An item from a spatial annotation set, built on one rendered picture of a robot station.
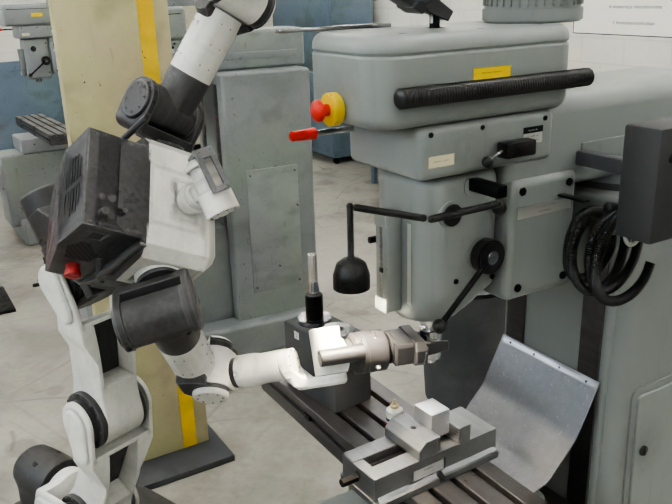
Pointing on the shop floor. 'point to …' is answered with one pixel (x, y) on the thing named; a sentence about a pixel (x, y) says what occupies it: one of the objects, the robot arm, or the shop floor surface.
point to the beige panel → (146, 20)
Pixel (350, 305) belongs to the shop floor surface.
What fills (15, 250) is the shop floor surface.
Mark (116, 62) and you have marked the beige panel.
